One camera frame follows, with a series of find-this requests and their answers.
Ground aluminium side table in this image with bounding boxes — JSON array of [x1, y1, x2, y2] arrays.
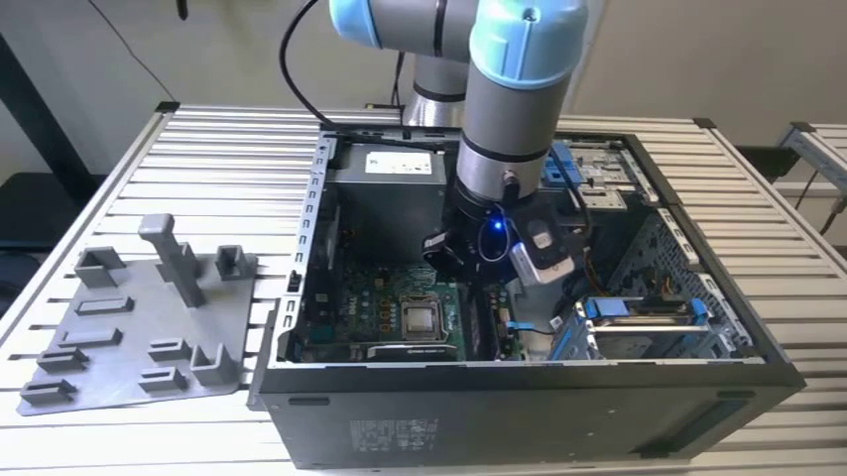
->
[[770, 121, 847, 199]]

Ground CPU socket with cover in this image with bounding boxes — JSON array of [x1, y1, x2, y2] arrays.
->
[[395, 295, 451, 343]]

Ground blue drive latch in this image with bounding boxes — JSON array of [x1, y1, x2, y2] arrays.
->
[[543, 141, 580, 190]]

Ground silver CPU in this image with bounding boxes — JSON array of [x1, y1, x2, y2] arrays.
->
[[403, 305, 443, 337]]

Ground grey metal drive cage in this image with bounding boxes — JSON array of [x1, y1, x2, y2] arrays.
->
[[547, 133, 656, 270]]

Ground blue data wire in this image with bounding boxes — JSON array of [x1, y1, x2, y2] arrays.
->
[[505, 319, 561, 336]]

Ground black graphics card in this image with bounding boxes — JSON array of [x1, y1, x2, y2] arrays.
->
[[353, 341, 463, 363]]

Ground hard disk in blue carrier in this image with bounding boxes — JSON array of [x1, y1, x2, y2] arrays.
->
[[573, 296, 715, 359]]

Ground thin black wall wire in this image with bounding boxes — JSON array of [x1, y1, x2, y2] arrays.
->
[[84, 0, 179, 104]]

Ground orange wires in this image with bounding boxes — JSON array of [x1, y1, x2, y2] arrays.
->
[[584, 246, 615, 297]]

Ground green motherboard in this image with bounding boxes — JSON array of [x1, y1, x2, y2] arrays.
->
[[289, 262, 528, 363]]

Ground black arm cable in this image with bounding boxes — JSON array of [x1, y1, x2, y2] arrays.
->
[[276, 0, 464, 146]]

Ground black open PC case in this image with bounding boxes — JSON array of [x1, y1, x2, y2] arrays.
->
[[248, 121, 808, 470]]

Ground grey power supply unit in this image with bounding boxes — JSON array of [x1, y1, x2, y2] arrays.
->
[[324, 143, 461, 264]]

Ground grey parts rack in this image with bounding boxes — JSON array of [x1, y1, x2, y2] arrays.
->
[[13, 213, 260, 417]]

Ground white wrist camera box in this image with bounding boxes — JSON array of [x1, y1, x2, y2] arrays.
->
[[507, 206, 579, 288]]

